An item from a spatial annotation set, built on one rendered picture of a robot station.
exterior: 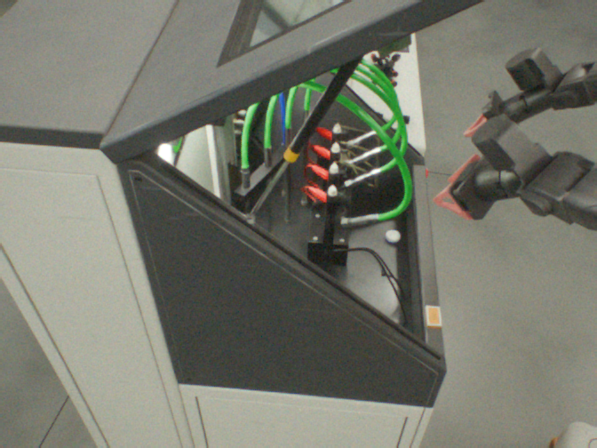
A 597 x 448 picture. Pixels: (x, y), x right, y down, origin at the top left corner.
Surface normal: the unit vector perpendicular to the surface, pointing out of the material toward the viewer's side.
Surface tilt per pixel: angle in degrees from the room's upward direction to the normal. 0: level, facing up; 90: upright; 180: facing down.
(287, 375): 90
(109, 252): 90
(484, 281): 0
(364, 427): 90
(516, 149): 54
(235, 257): 90
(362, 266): 0
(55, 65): 0
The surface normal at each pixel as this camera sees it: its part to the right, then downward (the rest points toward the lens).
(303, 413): -0.09, 0.71
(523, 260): 0.01, -0.70
